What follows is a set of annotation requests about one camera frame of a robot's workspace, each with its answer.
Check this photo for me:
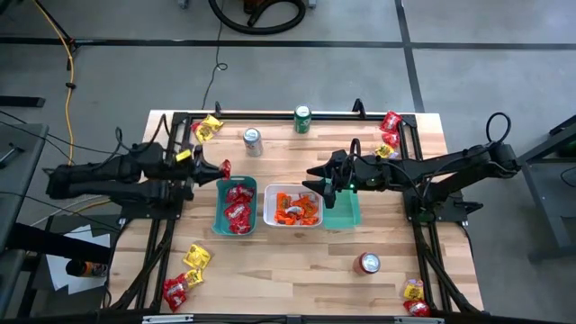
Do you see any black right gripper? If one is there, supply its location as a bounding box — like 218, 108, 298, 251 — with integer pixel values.
301, 151, 397, 210

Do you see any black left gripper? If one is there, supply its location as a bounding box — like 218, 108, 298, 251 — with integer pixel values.
168, 144, 225, 189

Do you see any large yellow candy packet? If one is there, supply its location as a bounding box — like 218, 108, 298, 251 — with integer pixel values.
182, 243, 213, 272

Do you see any pink-edged yellow candy packet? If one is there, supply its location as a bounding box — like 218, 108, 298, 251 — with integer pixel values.
192, 121, 216, 145

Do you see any translucent teal plastic bin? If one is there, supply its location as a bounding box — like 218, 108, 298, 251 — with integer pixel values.
322, 177, 363, 230

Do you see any dark green plastic bin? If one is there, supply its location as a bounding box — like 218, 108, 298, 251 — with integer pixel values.
211, 175, 259, 237

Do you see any silver soda can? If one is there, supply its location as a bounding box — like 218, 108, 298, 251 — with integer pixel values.
242, 127, 265, 158

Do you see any green soda can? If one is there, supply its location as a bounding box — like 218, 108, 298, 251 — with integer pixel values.
293, 103, 313, 135

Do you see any white plastic bin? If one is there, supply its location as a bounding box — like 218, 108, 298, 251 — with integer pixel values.
262, 183, 325, 229

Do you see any red soda can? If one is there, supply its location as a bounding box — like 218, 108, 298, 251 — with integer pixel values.
352, 250, 383, 276

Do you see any orange and black can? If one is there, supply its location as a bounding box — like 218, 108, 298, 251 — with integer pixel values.
65, 259, 110, 279

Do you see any black crossbar with silver brackets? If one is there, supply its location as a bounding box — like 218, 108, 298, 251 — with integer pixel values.
0, 310, 576, 324

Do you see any black desk crossbar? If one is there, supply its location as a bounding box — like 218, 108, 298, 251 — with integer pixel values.
0, 221, 113, 266

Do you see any white paper sheet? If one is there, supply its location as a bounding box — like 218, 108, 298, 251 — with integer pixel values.
44, 224, 112, 296

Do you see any grey desk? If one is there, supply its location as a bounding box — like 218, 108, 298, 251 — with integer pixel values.
0, 121, 50, 316

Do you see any flat black floor bar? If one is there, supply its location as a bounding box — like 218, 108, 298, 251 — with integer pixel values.
0, 94, 47, 109

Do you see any grey metal stand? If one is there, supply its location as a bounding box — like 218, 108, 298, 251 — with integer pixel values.
497, 113, 576, 265

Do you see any black aluminium table frame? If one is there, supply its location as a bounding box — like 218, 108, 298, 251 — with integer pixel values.
102, 97, 485, 319

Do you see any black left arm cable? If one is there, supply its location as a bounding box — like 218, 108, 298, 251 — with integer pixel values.
112, 112, 190, 154

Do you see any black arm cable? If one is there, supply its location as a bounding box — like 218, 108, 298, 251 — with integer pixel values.
112, 112, 190, 154
346, 112, 513, 190

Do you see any thin black floor cable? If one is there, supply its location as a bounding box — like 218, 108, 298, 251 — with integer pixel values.
200, 0, 230, 112

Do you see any yellow extension cord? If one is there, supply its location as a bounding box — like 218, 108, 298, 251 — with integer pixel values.
31, 0, 77, 166

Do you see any thick black hose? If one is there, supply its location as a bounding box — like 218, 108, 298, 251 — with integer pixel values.
207, 0, 308, 37

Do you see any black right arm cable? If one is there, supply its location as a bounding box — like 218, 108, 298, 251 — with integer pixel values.
346, 112, 513, 190

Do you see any black handled tool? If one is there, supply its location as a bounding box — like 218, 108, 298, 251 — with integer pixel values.
0, 142, 26, 171

